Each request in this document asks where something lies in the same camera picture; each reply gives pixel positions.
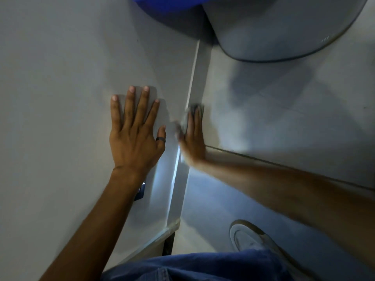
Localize person's right hand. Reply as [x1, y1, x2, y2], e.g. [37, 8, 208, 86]
[175, 105, 207, 168]

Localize person's left hand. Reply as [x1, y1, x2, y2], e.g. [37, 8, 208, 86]
[109, 85, 167, 176]

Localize grey cleaning cloth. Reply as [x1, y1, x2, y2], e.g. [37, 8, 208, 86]
[179, 103, 205, 135]

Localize person's right forearm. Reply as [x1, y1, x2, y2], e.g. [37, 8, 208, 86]
[190, 155, 375, 271]

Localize person's left forearm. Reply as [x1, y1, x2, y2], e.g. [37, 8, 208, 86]
[39, 167, 147, 281]

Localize blue plastic object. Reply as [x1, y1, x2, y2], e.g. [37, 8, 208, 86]
[130, 0, 244, 14]

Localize white shoe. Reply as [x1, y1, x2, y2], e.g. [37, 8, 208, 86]
[229, 220, 297, 281]

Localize grey round container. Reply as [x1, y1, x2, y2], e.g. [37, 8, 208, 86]
[202, 0, 370, 63]

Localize blue jeans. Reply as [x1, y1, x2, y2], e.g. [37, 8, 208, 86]
[100, 249, 294, 281]

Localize small black wall fixture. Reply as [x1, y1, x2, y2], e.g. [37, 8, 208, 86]
[134, 181, 146, 202]

